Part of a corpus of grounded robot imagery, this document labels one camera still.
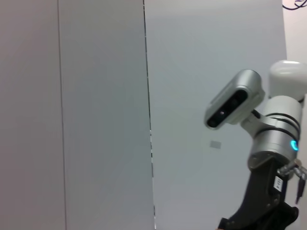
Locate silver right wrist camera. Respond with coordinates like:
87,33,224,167
204,69,266,130

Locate right gripper cable with plug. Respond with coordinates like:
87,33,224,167
278,159,307,204

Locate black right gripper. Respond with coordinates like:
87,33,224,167
217,158,300,230

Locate black wall cable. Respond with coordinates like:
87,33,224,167
282,0,307,11

